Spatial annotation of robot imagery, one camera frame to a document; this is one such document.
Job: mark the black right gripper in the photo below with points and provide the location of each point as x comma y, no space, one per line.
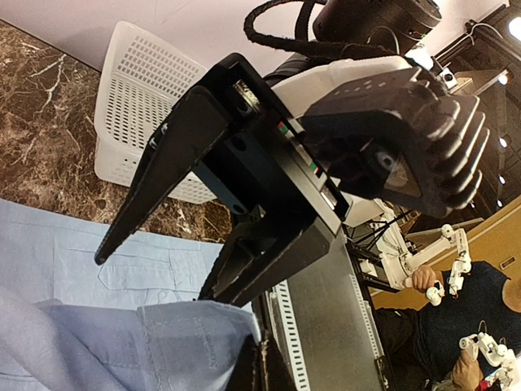
241,140

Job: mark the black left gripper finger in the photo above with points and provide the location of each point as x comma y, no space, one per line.
261,366

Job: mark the light blue long sleeve shirt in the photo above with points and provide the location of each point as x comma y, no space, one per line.
133,323

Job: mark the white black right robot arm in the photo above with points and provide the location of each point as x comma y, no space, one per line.
284,157

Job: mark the white plastic mesh basket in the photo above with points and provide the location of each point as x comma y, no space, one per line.
143,76

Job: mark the seated person dark shirt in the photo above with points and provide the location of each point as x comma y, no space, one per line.
422,345

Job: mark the white slotted cable duct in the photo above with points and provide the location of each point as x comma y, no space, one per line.
327,336

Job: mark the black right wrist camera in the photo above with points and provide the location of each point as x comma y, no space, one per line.
392,137

